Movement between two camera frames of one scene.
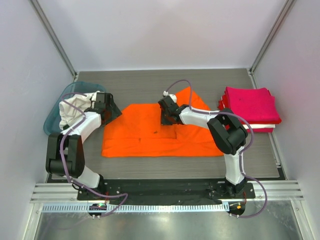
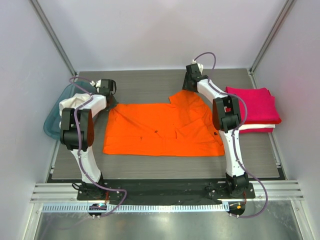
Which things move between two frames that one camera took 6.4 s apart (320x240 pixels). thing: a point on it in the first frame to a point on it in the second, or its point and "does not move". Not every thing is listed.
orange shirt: (136, 130) does not move
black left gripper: (115, 112) to (113, 104)
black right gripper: (166, 115) to (189, 85)
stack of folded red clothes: (251, 104) does not move
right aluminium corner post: (288, 5) does not move
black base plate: (165, 190) does not move
